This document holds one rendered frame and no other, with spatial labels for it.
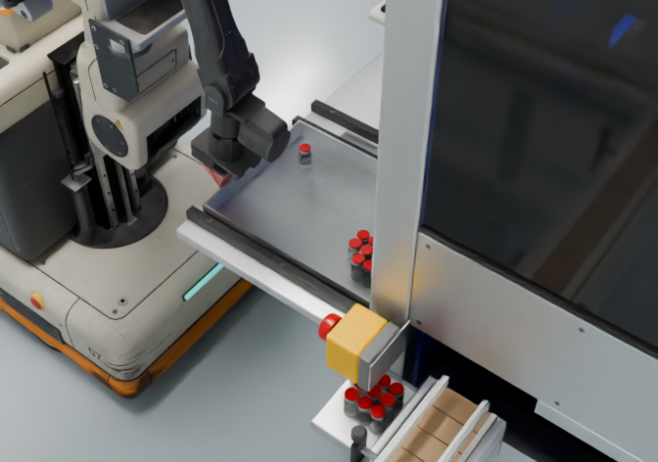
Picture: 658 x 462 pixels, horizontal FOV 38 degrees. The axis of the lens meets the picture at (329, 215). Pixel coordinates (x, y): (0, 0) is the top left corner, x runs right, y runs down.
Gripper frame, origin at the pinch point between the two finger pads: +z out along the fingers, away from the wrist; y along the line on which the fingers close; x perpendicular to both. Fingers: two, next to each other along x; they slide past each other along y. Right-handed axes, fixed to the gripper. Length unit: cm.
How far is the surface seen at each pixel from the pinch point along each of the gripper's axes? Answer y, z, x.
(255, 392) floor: 6, 92, 13
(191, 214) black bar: -0.2, 1.6, -7.7
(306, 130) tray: 2.7, 0.5, 19.8
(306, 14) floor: -80, 106, 147
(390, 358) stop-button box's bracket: 43.1, -15.0, -16.8
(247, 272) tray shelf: 14.2, 1.1, -10.4
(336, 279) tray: 26.3, -1.3, -3.2
